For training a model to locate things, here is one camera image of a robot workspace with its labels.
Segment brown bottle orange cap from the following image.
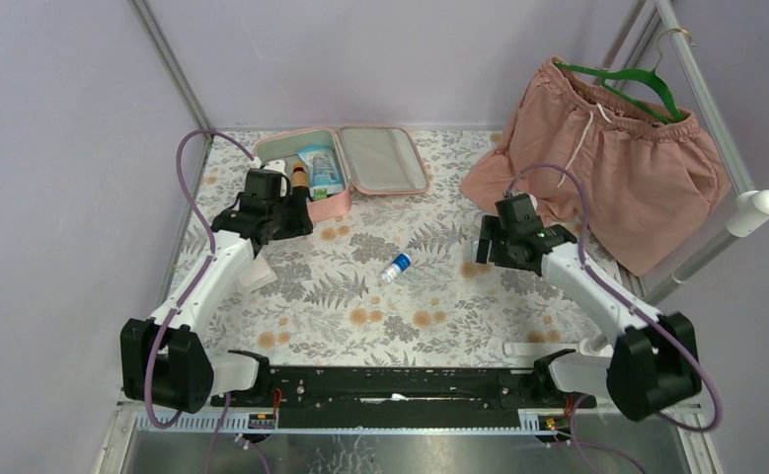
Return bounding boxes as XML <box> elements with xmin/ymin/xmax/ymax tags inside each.
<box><xmin>290</xmin><ymin>163</ymin><xmax>310</xmax><ymax>198</ymax></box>

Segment white bottle green label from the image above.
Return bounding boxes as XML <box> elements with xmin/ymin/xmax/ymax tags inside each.
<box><xmin>265</xmin><ymin>159</ymin><xmax>286</xmax><ymax>174</ymax></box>

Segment blue white pouch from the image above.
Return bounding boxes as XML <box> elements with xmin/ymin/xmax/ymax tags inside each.
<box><xmin>297</xmin><ymin>145</ymin><xmax>346</xmax><ymax>197</ymax></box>

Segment pink medicine kit case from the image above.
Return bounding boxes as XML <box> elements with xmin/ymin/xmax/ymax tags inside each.
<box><xmin>254</xmin><ymin>125</ymin><xmax>429</xmax><ymax>222</ymax></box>

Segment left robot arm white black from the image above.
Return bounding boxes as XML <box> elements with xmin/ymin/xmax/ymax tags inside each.
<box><xmin>119</xmin><ymin>167</ymin><xmax>313</xmax><ymax>414</ymax></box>

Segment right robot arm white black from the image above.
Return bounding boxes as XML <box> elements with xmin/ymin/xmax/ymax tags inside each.
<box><xmin>476</xmin><ymin>194</ymin><xmax>704</xmax><ymax>421</ymax></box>

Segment white gauze packet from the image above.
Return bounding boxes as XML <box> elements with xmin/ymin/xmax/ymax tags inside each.
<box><xmin>235</xmin><ymin>254</ymin><xmax>277</xmax><ymax>293</ymax></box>

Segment white bottle blue label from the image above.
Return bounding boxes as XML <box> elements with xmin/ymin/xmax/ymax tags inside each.
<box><xmin>379</xmin><ymin>253</ymin><xmax>412</xmax><ymax>284</ymax></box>

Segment pink shorts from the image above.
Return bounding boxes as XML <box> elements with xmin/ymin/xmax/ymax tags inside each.
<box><xmin>460</xmin><ymin>56</ymin><xmax>731</xmax><ymax>276</ymax></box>

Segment green clothes hanger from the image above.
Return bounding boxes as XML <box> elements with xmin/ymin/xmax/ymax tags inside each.
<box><xmin>552</xmin><ymin>27</ymin><xmax>691</xmax><ymax>125</ymax></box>

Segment metal clothes rack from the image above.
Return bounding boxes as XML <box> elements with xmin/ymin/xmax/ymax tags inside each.
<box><xmin>596</xmin><ymin>0</ymin><xmax>769</xmax><ymax>313</ymax></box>

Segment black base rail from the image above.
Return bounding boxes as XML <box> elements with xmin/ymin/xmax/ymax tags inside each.
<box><xmin>229</xmin><ymin>365</ymin><xmax>596</xmax><ymax>431</ymax></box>

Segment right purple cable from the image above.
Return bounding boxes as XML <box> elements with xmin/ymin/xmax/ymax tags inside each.
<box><xmin>504</xmin><ymin>163</ymin><xmax>726</xmax><ymax>474</ymax></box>

